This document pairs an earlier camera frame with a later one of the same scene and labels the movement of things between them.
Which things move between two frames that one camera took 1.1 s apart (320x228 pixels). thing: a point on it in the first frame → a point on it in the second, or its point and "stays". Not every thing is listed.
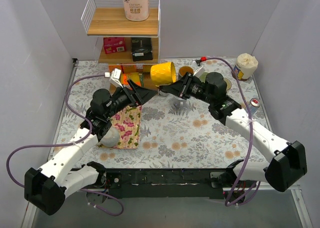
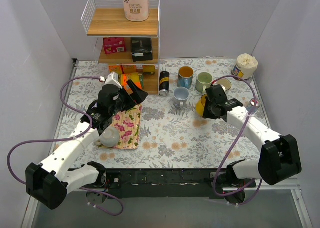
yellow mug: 162,73 → 200,104
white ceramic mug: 111,139 stays
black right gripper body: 186,85 → 208,110
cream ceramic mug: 228,83 stays
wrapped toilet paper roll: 136,1 stays
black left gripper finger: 137,87 stays
